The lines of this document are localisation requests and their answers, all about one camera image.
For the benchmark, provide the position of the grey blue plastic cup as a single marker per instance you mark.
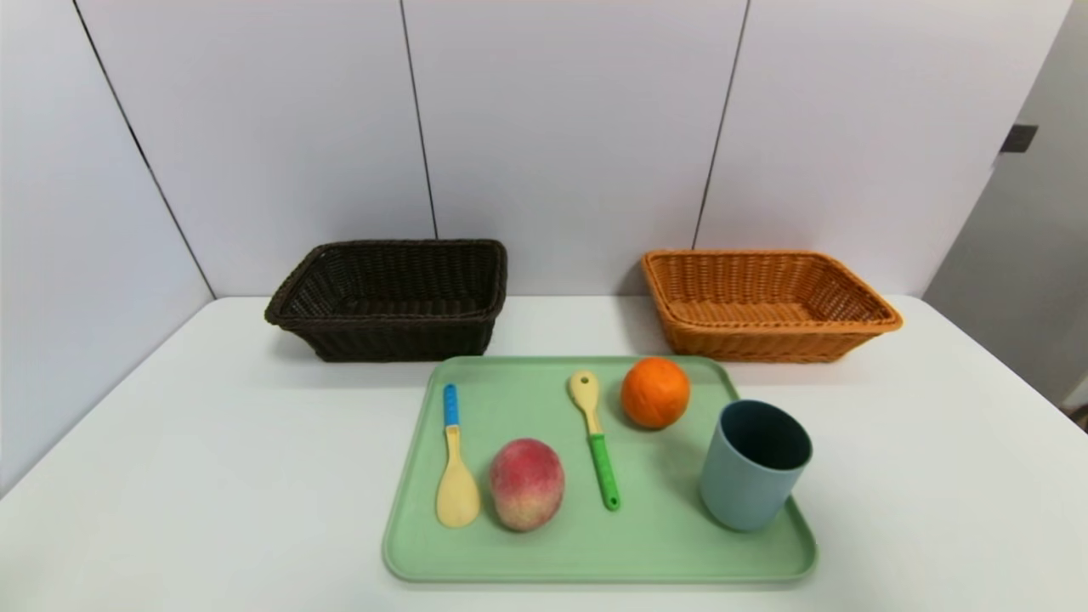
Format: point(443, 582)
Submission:
point(744, 493)

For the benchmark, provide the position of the orange wicker basket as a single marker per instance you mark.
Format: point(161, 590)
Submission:
point(765, 340)

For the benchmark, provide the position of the orange fruit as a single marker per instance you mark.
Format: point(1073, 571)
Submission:
point(655, 393)

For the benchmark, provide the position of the dark wall bracket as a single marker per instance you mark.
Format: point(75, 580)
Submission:
point(1018, 138)

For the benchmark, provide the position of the dark brown wicker basket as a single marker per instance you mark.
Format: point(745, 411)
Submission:
point(391, 340)

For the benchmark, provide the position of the red yellow peach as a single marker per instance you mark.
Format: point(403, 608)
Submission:
point(527, 484)

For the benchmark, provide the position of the light green plastic tray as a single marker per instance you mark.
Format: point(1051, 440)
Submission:
point(595, 544)

